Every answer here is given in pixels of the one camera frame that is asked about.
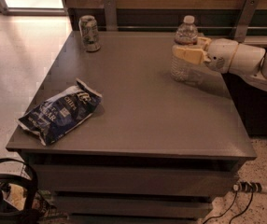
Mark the white power strip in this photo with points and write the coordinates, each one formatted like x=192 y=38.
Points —
x=247 y=187

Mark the grey drawer cabinet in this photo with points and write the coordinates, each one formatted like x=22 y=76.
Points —
x=154 y=151

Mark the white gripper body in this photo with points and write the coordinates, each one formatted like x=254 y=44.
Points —
x=221 y=55

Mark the blue chips bag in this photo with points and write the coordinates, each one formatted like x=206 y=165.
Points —
x=60 y=114

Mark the horizontal metal rail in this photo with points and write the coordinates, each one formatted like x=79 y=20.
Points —
x=169 y=28

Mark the clear plastic water bottle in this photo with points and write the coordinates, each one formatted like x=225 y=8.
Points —
x=186 y=36

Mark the silver beverage can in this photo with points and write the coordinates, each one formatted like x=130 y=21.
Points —
x=89 y=33

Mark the right metal rail bracket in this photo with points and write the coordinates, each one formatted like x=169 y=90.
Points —
x=244 y=18

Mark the left metal rail bracket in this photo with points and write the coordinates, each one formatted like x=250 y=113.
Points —
x=111 y=21

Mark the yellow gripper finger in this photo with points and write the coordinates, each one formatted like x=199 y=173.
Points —
x=204 y=42
x=191 y=54

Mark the metal rail bracket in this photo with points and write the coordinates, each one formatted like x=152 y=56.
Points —
x=244 y=18
x=111 y=21

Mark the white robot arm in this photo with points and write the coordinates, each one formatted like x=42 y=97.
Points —
x=195 y=64

